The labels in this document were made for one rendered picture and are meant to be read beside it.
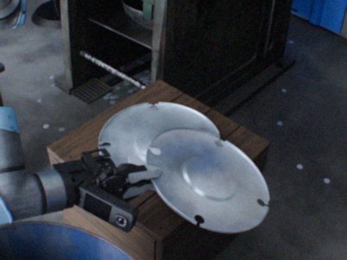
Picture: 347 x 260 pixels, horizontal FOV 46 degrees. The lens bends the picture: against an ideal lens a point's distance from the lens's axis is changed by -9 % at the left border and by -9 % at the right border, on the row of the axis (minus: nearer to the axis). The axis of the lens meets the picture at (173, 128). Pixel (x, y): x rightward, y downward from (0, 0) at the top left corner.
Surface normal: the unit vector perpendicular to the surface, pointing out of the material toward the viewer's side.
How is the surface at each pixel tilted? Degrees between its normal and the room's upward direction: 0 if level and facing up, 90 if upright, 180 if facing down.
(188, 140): 21
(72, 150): 0
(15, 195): 49
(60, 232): 88
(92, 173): 76
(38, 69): 0
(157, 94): 0
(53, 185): 31
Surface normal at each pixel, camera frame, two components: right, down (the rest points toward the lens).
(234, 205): 0.40, -0.71
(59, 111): 0.05, -0.76
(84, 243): -0.27, 0.58
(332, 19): -0.66, 0.46
